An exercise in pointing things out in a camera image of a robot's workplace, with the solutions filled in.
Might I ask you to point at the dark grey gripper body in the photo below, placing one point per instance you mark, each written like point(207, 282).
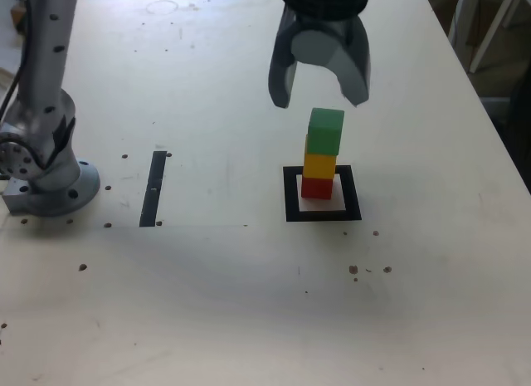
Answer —
point(327, 25)

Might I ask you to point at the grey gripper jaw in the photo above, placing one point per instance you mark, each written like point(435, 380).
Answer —
point(279, 70)
point(352, 70)

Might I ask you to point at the green cube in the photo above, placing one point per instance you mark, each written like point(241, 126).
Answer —
point(325, 133)

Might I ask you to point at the yellow cube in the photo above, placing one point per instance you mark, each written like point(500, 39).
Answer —
point(318, 166)

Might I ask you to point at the red cube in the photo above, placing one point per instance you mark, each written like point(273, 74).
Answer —
point(316, 187)

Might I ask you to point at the black tape square outline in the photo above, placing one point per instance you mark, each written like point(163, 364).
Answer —
point(352, 195)

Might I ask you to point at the black tape strip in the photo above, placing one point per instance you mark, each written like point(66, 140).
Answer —
point(151, 191)

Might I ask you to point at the white furniture frame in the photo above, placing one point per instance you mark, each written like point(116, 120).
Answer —
point(494, 29)

